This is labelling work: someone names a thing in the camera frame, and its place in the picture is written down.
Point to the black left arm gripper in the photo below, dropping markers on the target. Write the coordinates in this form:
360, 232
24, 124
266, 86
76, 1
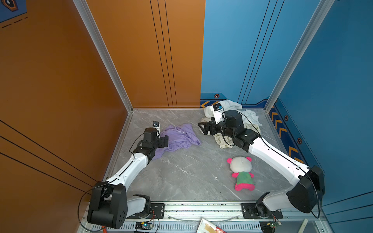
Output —
162, 143

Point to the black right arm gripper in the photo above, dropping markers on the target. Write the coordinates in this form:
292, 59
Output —
213, 125

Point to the purple cloth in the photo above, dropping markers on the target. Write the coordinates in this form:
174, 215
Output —
180, 137

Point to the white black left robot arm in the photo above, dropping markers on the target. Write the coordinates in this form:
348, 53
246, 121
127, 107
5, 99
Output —
109, 205

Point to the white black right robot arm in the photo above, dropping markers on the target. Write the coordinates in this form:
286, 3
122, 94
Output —
307, 184

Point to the cream green printed cloth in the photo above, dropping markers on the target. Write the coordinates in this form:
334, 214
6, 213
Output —
224, 139

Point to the plain white cloth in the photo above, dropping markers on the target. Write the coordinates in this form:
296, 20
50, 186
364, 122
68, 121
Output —
249, 115

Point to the pink green plush toy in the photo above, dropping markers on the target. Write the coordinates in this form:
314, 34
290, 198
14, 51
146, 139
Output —
241, 168

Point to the small green circuit board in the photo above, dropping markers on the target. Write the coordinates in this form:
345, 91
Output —
143, 227

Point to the red white booklet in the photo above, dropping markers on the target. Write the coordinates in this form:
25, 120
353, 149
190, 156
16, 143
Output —
206, 226

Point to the right circuit board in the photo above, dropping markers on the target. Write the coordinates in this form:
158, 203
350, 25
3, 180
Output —
269, 226

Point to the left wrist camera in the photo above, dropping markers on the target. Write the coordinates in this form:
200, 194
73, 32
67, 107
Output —
156, 125

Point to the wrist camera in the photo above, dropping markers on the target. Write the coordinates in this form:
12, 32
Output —
156, 125
218, 113

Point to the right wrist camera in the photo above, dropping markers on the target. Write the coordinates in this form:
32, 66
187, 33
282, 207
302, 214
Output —
218, 113

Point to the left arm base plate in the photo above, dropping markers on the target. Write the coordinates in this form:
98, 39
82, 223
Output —
156, 208

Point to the aluminium front rail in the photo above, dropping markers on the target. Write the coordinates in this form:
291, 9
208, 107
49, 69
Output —
184, 217

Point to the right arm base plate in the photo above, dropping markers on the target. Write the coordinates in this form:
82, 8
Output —
256, 211

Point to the aluminium corner post left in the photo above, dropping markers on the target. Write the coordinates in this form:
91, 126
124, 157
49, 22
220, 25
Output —
94, 32

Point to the aluminium corner post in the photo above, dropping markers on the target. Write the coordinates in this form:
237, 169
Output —
94, 32
310, 31

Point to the aluminium corner post right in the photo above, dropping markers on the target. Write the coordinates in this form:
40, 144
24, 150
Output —
310, 31

